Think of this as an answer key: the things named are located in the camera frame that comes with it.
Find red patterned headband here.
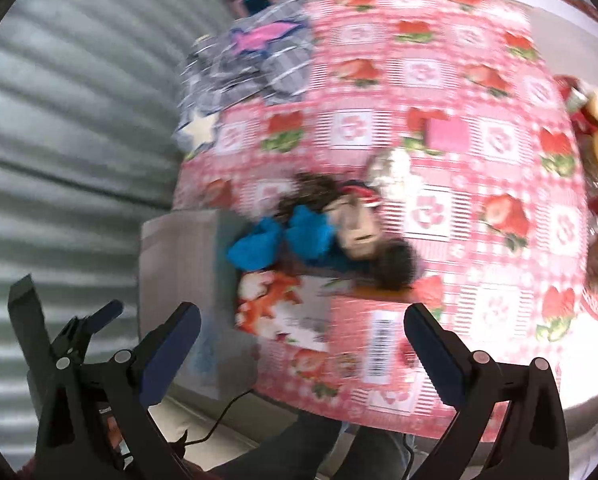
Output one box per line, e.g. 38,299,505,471
341,183,384,208

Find pink carton box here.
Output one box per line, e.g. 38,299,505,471
324,280,432,408

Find dark brown fuzzy scrunchie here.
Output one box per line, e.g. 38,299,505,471
371,240,420,291

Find white polka dot scrunchie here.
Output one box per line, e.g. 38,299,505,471
366,147,412,202

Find black cable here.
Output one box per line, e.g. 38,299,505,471
401,432,418,480
184,387,254,448

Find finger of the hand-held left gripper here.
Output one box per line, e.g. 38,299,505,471
53,300,124,359
8,275,54,386

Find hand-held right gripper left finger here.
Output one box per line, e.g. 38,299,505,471
34,303,202,480

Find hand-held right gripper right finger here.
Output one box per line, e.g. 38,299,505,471
404,303,572,480

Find blue fuzzy sock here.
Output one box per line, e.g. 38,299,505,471
283,205,338,262
227,220,286,271

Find pink strawberry print tablecloth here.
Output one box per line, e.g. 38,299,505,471
171,0,592,443

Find beige sock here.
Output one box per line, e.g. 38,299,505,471
329,195,386,261

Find grey plaid star cloth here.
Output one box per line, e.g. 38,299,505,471
176,0,314,161

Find grey storage box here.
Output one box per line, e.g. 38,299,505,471
139,209,260,401

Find pink sponge block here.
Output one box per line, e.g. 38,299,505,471
426,117,470,154

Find pile of snacks and clutter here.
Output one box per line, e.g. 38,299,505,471
554,74,598,231

